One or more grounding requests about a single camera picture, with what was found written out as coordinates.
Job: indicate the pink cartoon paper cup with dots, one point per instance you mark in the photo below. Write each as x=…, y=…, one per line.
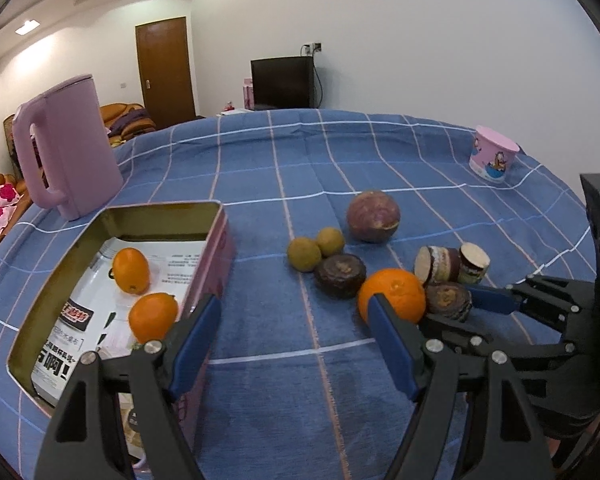
x=495, y=157

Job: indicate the purple cloth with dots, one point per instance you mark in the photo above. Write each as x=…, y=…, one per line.
x=135, y=122

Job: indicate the blue checked cloth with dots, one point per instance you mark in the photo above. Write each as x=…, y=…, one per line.
x=290, y=170

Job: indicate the pink electric kettle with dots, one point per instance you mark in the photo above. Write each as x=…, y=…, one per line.
x=75, y=150

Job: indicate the printed paper liner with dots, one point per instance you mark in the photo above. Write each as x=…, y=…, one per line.
x=80, y=320

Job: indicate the small red item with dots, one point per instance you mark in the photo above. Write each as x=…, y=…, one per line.
x=228, y=107

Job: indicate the black television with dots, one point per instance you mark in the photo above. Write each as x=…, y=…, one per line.
x=282, y=82

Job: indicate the oval orange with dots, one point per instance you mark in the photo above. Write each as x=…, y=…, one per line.
x=130, y=270

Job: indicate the square ceiling light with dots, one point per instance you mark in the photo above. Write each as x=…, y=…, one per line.
x=27, y=27

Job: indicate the dark wrinkled passion fruit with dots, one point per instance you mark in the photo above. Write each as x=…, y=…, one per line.
x=340, y=275
x=447, y=301

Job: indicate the wall power outlet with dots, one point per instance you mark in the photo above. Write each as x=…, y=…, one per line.
x=312, y=48

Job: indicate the pink metal tin box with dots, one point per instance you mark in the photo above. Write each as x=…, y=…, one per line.
x=220, y=260

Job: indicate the large purple passion fruit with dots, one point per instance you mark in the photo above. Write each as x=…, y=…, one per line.
x=372, y=216

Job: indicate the small yellow-green fruit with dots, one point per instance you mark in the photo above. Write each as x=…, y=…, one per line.
x=304, y=255
x=331, y=241

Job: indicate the ceiling air vent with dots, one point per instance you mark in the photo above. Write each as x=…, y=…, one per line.
x=83, y=0

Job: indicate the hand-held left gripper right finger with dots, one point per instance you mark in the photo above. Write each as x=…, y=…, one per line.
x=392, y=345

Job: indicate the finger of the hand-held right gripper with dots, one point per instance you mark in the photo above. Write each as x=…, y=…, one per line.
x=495, y=300
x=460, y=327

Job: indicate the large round orange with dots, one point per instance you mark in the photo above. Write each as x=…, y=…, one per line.
x=400, y=290

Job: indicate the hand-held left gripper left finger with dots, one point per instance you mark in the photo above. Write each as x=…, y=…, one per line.
x=197, y=345

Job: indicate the brown wooden door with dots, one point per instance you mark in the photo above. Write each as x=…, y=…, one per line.
x=165, y=70

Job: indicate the brown leather armchair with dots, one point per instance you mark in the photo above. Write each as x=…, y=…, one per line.
x=117, y=112

